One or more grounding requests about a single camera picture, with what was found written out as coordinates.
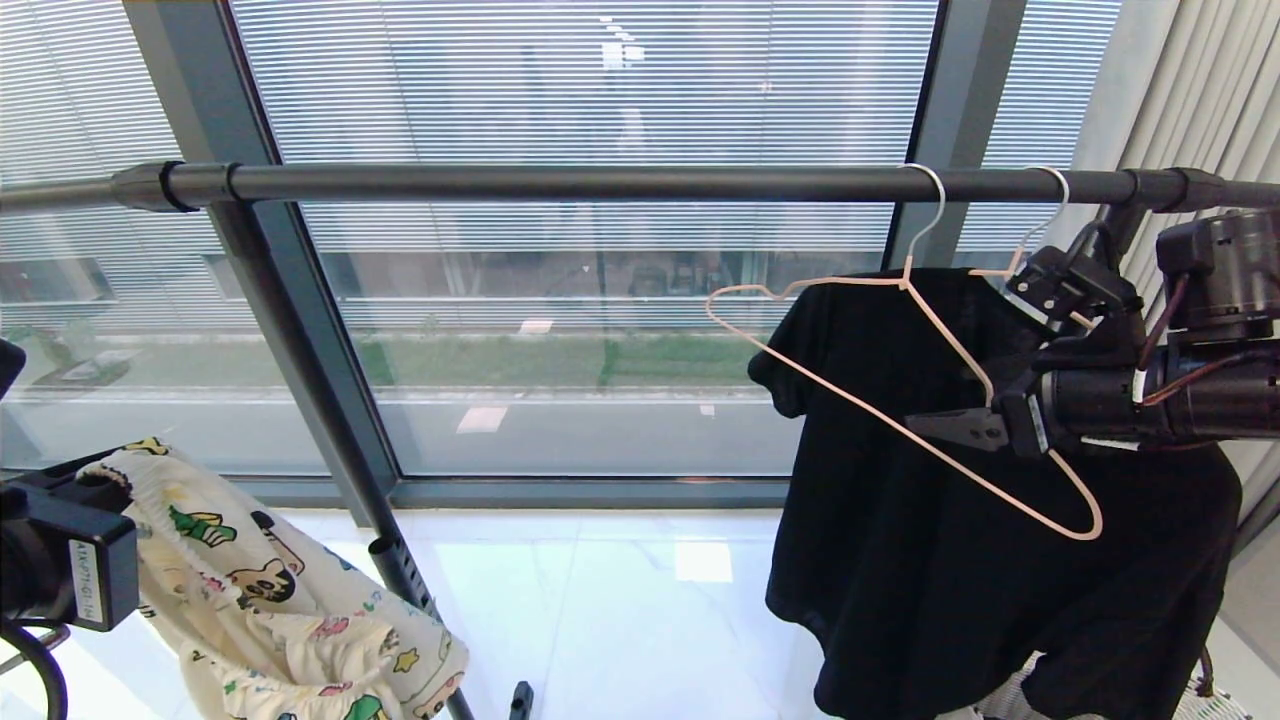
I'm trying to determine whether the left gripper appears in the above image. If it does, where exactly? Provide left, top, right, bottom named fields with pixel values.
left=0, top=480, right=139, bottom=633

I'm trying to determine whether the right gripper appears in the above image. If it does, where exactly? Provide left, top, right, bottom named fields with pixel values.
left=1000, top=365, right=1183, bottom=461

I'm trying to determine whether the pink clothes hanger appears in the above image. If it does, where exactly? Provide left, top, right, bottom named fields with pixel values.
left=968, top=165, right=1096, bottom=331
left=705, top=163, right=1105, bottom=542

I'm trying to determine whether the cream printed garment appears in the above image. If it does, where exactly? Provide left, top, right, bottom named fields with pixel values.
left=80, top=437, right=469, bottom=720

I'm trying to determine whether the black garment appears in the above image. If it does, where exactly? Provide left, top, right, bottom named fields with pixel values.
left=748, top=265, right=1243, bottom=720

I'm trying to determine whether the white laundry basket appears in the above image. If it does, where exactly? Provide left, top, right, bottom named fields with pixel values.
left=978, top=655, right=1253, bottom=720

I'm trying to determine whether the black clothes rack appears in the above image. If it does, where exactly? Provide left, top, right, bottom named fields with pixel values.
left=0, top=160, right=1280, bottom=720

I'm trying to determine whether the beige curtain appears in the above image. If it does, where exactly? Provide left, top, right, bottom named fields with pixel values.
left=1070, top=0, right=1280, bottom=546

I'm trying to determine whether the window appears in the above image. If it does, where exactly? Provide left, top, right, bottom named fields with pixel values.
left=0, top=0, right=1126, bottom=511

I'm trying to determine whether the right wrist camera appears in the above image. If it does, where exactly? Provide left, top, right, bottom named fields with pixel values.
left=1005, top=245, right=1146, bottom=371

